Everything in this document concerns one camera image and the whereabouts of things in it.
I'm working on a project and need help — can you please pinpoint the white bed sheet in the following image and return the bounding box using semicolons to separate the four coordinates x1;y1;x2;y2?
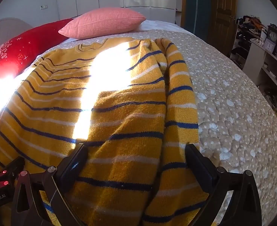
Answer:
137;19;185;31

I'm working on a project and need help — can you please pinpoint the yellow striped knit sweater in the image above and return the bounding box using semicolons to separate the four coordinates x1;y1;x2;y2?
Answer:
0;37;215;226

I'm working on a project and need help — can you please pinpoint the beige dotted quilted bedspread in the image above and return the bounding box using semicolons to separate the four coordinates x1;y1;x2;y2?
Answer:
0;26;277;226

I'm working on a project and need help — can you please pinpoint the white shelf desk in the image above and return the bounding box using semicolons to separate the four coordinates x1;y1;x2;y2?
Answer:
243;39;277;121

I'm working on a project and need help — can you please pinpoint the black ornate table clock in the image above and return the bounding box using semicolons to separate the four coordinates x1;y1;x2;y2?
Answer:
267;24;277;47

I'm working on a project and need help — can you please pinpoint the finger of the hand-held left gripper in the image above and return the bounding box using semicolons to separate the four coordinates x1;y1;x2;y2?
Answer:
4;157;26;177

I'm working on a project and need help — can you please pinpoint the wooden door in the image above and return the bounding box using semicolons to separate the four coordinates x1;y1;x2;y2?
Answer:
209;0;238;40

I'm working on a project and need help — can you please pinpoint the black shelf rack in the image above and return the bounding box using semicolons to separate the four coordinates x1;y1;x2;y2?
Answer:
229;29;255;67

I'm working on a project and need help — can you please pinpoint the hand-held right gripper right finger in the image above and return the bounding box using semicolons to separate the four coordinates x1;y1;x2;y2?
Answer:
185;144;262;226

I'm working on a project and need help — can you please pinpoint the red patterned pillow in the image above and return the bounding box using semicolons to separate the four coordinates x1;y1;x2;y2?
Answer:
0;18;74;110

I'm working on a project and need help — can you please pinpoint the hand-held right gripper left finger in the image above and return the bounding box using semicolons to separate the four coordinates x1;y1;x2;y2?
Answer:
11;143;89;226

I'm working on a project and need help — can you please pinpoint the small white clock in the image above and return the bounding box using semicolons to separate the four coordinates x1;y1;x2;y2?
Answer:
263;40;275;51

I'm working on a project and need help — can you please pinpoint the pile of clothes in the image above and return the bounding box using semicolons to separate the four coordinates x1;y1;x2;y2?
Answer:
236;15;269;38

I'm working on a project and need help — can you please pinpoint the pink ribbed pillow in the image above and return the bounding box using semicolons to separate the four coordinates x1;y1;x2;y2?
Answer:
58;8;147;40

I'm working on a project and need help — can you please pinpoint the grey padded headboard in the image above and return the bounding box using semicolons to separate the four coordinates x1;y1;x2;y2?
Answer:
0;18;33;51

